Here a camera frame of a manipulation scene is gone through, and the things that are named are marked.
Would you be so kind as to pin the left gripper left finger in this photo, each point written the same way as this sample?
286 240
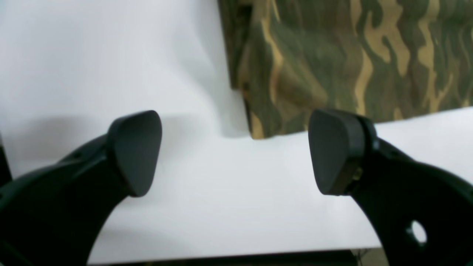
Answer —
52 216

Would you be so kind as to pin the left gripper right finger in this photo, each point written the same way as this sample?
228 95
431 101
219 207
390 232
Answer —
422 215

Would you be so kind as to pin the camouflage T-shirt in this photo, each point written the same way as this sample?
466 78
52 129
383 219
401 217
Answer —
383 59

